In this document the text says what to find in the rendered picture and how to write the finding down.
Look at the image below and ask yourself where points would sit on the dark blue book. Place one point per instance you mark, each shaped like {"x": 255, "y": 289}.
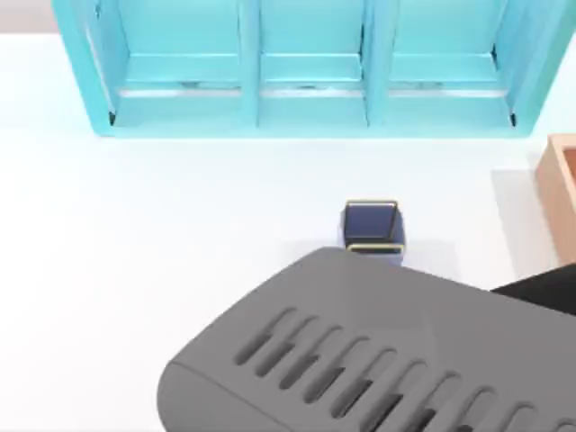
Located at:
{"x": 366, "y": 222}

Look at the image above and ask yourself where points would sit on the grey slotted rounded box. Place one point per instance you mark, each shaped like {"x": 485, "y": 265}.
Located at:
{"x": 360, "y": 337}

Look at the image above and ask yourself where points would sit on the light blue rack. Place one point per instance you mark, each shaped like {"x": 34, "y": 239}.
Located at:
{"x": 310, "y": 67}

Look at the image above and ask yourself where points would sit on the salmon-coloured shallow box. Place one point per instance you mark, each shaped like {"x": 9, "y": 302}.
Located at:
{"x": 555, "y": 202}

